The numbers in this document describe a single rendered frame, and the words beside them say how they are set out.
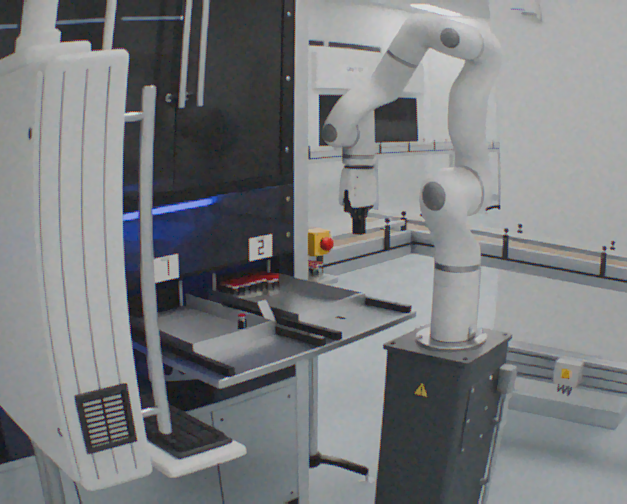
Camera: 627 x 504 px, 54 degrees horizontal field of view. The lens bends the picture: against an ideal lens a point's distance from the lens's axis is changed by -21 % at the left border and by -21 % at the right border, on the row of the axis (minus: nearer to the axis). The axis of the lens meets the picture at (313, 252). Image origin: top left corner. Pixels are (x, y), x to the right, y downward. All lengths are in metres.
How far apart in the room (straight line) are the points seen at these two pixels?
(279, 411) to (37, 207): 1.44
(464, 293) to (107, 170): 0.97
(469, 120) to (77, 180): 0.97
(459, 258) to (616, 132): 1.52
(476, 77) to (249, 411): 1.19
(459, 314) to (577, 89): 1.62
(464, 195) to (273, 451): 1.09
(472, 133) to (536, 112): 1.53
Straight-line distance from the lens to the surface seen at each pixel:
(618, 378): 2.60
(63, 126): 1.05
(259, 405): 2.24
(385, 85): 1.83
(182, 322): 1.91
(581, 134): 3.12
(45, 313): 1.09
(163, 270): 1.89
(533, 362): 2.72
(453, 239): 1.72
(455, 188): 1.66
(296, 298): 2.12
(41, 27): 1.27
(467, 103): 1.69
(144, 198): 1.15
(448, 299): 1.76
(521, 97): 3.24
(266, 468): 2.36
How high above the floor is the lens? 1.45
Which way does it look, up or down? 12 degrees down
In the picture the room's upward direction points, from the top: straight up
